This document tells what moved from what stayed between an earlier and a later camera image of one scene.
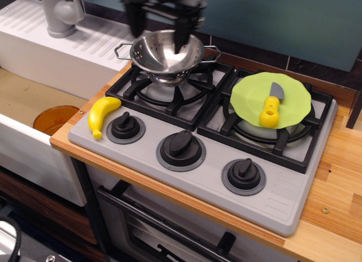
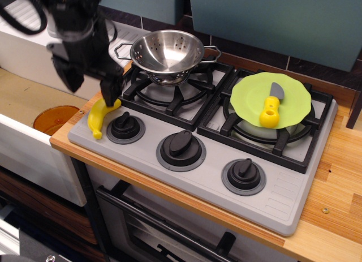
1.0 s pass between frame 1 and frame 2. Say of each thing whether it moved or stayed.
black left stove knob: stayed
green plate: stayed
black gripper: moved
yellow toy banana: stayed
